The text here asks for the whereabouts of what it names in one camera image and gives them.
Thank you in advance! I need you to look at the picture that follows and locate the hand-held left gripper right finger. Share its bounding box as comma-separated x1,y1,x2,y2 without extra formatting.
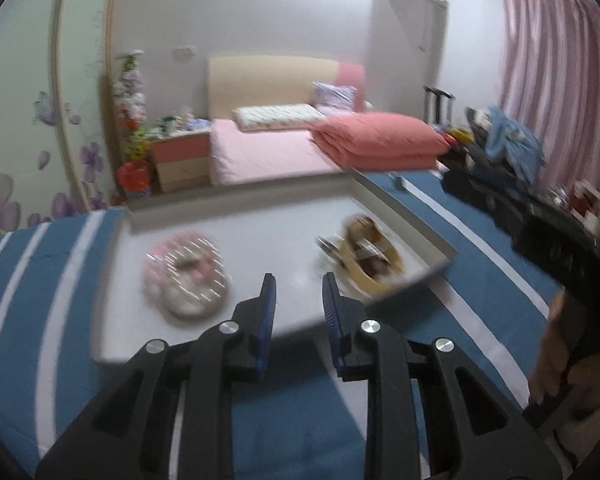
321,271,563,480

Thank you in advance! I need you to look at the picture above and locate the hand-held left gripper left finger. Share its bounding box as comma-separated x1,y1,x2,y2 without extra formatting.
35,273,277,480

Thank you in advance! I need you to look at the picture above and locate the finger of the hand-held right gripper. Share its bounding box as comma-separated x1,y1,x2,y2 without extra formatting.
442,167,526,241

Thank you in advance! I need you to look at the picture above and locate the dark purple bead bracelet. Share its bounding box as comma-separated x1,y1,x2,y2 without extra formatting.
352,240,396,276

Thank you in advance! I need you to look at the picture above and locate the grey jewelry tray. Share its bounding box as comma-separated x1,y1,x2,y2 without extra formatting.
91,172,458,366

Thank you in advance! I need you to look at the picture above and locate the pink bead bracelet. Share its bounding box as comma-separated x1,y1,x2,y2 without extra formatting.
142,230,231,306

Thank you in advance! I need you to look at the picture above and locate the person's right hand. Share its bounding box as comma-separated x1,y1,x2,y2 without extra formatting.
527,290,600,411

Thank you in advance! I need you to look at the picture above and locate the yellow bangle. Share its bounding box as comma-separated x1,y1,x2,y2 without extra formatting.
340,215,406,293

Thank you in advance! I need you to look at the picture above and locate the blue clothing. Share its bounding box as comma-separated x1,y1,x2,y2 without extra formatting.
482,105,546,183

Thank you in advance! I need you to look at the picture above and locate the black chair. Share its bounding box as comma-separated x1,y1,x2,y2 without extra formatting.
424,86,455,126

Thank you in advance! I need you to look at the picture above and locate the coral folded quilt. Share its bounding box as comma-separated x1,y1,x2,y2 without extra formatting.
312,112,451,171

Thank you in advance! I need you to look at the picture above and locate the pink curtain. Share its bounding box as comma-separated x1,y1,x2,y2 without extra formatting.
490,0,600,196

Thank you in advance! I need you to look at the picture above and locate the pink bed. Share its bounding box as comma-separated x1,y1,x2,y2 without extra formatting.
209,117,361,188

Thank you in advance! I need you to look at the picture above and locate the purple patterned pillow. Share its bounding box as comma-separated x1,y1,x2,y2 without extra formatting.
312,81,357,112

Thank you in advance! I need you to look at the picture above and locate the pink and beige nightstand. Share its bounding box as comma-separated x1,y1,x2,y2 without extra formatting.
149,127,213,193

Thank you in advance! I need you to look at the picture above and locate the red trash bin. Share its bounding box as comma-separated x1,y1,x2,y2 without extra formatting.
117,160,153,201

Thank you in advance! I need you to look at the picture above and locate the white floral pillow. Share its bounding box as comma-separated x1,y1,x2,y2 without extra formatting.
231,103,327,133

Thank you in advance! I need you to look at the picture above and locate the beige and pink headboard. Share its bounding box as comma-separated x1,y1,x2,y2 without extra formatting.
206,55,367,121

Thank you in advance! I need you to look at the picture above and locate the blue striped tablecloth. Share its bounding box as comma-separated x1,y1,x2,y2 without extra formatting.
0,170,581,480

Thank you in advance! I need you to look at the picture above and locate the plush toy display tube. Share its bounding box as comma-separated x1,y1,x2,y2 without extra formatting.
112,50,151,161

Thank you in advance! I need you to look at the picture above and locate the purple flower wardrobe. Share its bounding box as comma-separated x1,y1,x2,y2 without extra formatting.
0,0,126,251

